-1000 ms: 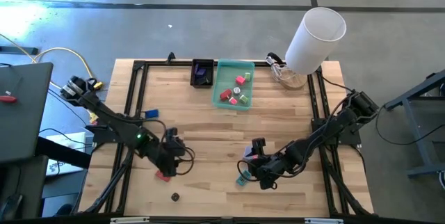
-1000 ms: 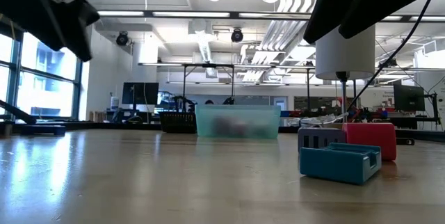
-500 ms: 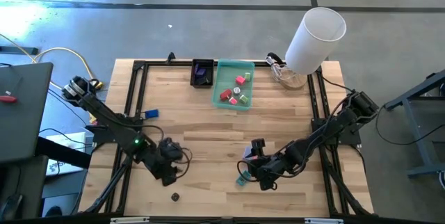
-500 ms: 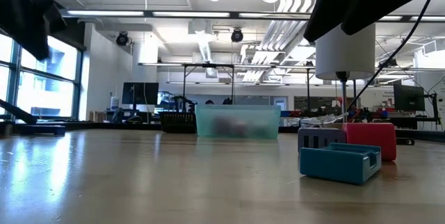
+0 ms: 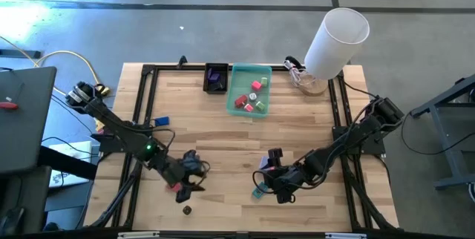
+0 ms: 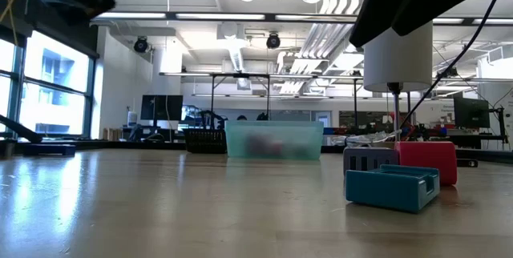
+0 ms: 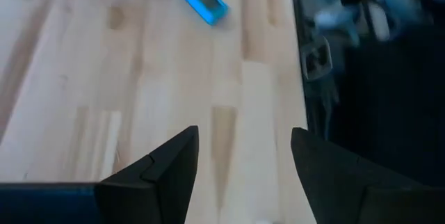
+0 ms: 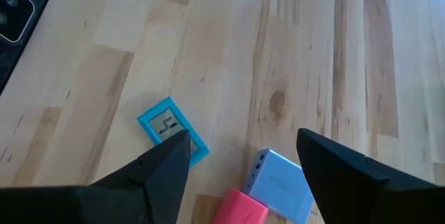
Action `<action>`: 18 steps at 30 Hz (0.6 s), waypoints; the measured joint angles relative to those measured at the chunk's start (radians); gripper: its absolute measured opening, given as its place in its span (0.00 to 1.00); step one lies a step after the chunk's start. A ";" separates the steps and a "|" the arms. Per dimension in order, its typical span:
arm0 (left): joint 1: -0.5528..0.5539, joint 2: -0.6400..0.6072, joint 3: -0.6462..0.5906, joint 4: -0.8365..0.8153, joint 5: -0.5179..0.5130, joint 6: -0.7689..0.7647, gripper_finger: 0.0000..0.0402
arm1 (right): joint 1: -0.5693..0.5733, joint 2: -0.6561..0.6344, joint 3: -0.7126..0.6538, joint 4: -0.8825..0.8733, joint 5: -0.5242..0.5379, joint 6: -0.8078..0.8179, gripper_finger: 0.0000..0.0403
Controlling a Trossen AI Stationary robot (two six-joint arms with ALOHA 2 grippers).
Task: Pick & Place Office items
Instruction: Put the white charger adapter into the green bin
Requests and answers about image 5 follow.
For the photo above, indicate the dark grey side table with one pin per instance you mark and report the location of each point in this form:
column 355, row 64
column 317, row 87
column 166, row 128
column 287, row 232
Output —
column 26, row 127

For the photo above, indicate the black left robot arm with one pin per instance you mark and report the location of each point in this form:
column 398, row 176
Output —
column 122, row 131

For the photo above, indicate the grey blue metal stand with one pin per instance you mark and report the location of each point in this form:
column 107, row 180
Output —
column 438, row 102

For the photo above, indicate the white metal bracket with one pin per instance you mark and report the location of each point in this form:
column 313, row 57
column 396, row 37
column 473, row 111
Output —
column 137, row 235
column 345, row 236

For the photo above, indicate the black mesh bin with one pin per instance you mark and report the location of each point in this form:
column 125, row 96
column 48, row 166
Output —
column 224, row 68

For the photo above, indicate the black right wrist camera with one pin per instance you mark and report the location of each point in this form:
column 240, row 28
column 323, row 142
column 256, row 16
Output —
column 275, row 153

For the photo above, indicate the blue rectangular block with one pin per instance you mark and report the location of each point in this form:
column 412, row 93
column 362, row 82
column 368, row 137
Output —
column 162, row 121

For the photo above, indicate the teal translucent plastic tray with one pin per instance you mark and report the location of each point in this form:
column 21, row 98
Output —
column 241, row 83

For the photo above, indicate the red rectangular block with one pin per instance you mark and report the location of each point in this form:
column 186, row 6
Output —
column 173, row 188

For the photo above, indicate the black chair part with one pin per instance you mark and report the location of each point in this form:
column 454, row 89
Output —
column 11, row 222

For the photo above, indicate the black support beam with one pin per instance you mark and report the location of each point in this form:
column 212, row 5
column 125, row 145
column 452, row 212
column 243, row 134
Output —
column 67, row 163

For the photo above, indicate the pink cube charger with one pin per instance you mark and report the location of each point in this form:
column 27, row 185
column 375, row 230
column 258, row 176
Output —
column 256, row 85

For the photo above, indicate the small cube charger dark face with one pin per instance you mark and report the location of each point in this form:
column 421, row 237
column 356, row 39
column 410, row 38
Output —
column 187, row 210

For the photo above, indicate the red charger block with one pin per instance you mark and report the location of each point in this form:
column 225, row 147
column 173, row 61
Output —
column 241, row 101

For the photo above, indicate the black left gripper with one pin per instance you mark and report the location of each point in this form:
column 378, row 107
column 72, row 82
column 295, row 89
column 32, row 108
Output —
column 172, row 168

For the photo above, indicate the black clamp knob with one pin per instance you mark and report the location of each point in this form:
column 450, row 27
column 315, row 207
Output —
column 182, row 61

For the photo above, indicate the black aluminium table frame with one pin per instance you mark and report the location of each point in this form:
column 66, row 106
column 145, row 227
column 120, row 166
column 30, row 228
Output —
column 174, row 67

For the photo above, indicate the green cube charger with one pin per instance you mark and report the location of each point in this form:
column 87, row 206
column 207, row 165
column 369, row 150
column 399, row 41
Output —
column 264, row 81

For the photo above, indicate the black labelled charger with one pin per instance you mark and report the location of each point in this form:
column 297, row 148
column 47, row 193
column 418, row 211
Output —
column 218, row 87

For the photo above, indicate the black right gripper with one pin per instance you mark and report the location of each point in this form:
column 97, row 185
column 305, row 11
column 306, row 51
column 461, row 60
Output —
column 284, row 179

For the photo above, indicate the white round piece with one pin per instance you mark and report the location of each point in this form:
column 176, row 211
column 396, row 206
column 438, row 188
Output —
column 260, row 106

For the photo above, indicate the pink white small charger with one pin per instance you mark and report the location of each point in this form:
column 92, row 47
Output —
column 248, row 108

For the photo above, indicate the black floor bar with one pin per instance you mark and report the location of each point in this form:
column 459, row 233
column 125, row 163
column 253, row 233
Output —
column 22, row 54

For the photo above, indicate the white table lamp wooden base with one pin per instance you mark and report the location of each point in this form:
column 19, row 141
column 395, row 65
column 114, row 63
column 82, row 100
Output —
column 335, row 42

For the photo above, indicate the teal digital clock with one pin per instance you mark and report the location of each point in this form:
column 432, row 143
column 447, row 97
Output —
column 258, row 191

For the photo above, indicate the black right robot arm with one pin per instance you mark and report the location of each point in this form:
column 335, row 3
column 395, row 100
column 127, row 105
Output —
column 345, row 142

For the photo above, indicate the white printed box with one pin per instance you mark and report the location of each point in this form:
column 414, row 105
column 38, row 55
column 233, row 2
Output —
column 76, row 150

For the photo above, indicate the lavender wall charger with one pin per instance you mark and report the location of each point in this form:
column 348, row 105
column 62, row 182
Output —
column 263, row 162

